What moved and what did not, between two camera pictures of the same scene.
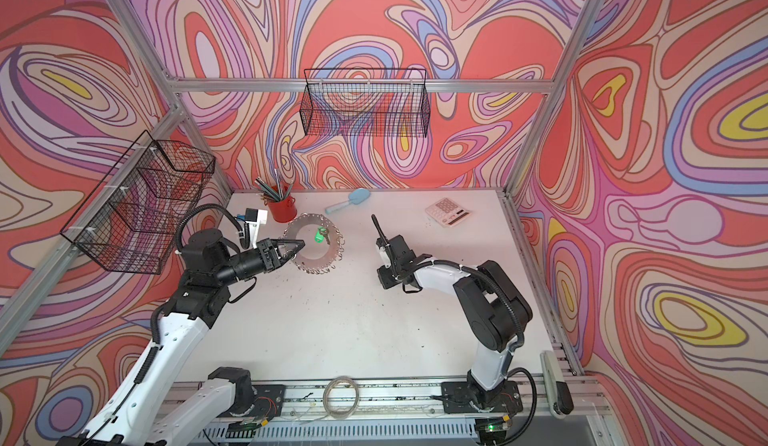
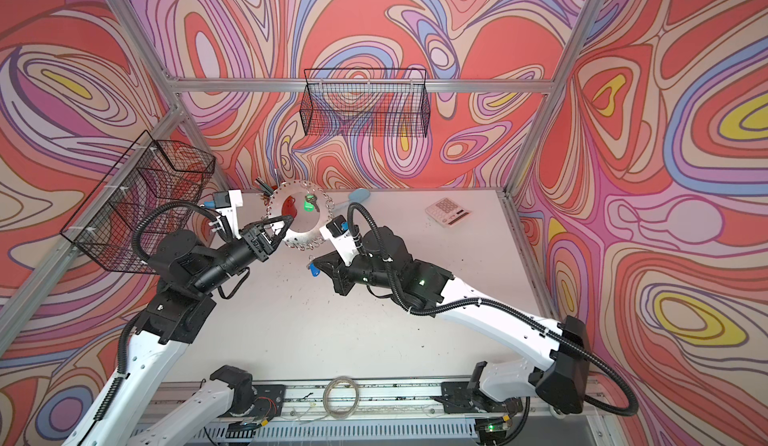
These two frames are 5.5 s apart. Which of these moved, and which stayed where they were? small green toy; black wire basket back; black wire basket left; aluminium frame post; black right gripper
Moved: black right gripper; small green toy
Stayed: black wire basket left; black wire basket back; aluminium frame post
